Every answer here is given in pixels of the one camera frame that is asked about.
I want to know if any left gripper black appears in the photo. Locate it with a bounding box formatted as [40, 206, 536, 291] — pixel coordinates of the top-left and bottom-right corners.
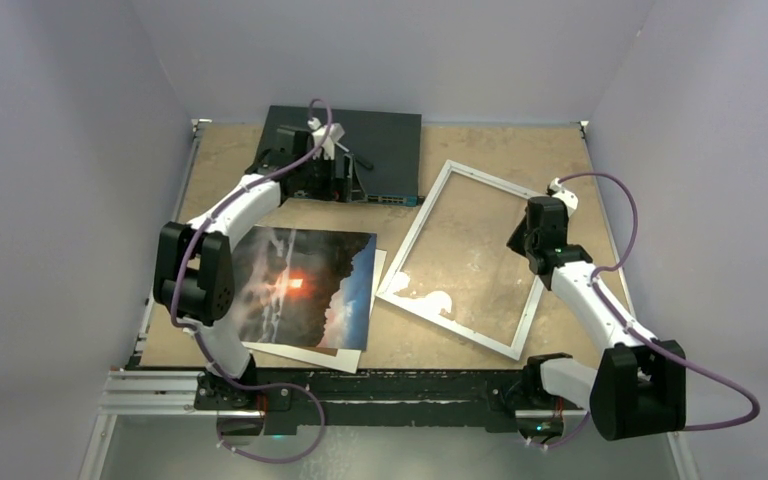
[295, 153, 366, 203]

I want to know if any white picture frame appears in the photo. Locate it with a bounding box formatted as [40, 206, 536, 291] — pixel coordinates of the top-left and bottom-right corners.
[375, 159, 574, 362]

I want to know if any landscape photo print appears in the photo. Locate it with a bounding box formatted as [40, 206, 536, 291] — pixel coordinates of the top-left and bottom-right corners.
[229, 226, 377, 351]

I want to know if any white backing board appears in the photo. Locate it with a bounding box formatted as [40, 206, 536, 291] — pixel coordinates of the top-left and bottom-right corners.
[242, 249, 387, 373]

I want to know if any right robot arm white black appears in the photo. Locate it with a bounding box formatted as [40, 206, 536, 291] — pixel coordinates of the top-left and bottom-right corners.
[507, 196, 687, 441]

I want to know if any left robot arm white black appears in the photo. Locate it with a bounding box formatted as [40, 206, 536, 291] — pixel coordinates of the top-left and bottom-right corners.
[152, 119, 344, 409]

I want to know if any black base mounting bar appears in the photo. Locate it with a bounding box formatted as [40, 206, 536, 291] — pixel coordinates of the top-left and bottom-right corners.
[194, 367, 582, 440]

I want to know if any small black-handled hammer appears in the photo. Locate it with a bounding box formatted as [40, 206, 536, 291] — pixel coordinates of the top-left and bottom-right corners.
[351, 154, 374, 171]

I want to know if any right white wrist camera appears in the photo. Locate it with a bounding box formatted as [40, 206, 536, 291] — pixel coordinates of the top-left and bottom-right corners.
[547, 178, 579, 216]

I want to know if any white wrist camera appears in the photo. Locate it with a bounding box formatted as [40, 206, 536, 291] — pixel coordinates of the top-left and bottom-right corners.
[547, 178, 579, 216]
[307, 117, 345, 160]

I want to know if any dark network switch box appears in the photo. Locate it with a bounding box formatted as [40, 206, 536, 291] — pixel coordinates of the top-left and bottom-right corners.
[256, 105, 422, 207]

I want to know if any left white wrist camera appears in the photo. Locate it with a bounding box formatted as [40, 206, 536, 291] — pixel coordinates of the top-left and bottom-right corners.
[307, 117, 345, 160]

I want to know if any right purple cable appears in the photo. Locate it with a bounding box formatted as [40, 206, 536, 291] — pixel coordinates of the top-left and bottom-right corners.
[523, 172, 762, 453]

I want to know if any purple cable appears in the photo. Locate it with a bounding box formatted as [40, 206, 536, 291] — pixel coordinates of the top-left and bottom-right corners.
[523, 172, 762, 453]
[168, 99, 326, 465]

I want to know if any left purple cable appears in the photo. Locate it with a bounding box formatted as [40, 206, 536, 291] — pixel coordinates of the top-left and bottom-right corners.
[168, 99, 326, 465]

